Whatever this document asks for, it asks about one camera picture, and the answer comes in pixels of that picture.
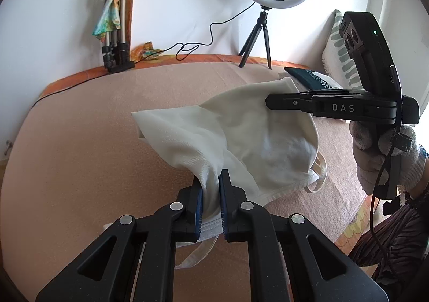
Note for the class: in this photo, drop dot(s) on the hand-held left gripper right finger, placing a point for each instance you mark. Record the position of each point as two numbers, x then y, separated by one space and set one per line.
223 208

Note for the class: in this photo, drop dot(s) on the small black tripod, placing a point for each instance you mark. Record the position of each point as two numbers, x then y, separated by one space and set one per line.
264 20

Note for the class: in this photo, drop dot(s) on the person's right hand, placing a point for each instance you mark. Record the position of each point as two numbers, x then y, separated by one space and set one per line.
363 154

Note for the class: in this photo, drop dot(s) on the person's right forearm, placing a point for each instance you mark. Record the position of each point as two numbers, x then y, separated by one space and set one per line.
419 192

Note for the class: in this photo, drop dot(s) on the dark striped skirt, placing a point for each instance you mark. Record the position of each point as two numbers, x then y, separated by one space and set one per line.
402 238

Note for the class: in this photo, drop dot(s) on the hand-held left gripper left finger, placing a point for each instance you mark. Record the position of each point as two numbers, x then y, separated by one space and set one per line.
198 201

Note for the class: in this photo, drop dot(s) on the white camisole top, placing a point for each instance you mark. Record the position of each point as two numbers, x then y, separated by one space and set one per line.
261 134

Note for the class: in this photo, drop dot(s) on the small colourful cloth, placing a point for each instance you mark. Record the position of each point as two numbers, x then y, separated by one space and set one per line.
144 52

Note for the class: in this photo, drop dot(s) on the green striped white pillow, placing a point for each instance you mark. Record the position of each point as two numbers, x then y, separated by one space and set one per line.
335 54

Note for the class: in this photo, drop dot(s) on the folded silver tripod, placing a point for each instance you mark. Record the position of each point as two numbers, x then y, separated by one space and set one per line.
123 3

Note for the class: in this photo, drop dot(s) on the pink blanket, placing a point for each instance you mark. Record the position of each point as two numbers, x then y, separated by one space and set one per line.
83 154

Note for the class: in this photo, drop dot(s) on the folded teal printed cloth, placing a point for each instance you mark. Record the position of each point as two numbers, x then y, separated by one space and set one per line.
308 77

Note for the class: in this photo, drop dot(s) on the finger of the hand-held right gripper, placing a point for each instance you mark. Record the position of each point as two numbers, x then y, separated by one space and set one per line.
288 102

